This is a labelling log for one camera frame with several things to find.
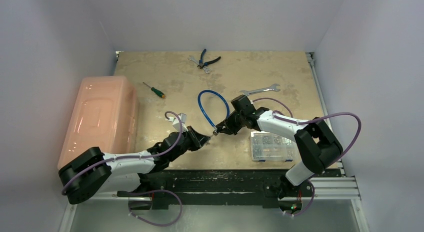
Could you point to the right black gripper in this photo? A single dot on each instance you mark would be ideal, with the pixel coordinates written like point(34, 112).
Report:
point(230, 124)

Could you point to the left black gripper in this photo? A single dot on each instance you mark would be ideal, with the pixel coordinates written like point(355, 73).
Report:
point(200, 139)

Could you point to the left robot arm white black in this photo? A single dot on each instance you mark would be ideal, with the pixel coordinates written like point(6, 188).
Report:
point(93, 171)

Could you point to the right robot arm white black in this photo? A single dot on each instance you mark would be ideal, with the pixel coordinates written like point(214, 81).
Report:
point(317, 145)

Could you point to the clear plastic screw box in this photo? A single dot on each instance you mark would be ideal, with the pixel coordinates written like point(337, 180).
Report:
point(266, 146)

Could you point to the small silver wrench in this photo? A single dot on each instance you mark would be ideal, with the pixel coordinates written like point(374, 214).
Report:
point(206, 69)

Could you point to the large silver open wrench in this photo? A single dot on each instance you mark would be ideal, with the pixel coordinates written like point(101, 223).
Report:
point(273, 87)

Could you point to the pink plastic storage box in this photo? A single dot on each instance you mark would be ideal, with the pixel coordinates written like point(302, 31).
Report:
point(104, 115)

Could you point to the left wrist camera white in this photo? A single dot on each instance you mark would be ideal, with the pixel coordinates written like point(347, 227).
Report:
point(179, 124)

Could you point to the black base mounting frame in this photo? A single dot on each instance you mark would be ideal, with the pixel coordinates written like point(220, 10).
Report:
point(260, 187)

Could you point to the green handled screwdriver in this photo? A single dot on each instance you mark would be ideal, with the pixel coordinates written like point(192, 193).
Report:
point(158, 92)

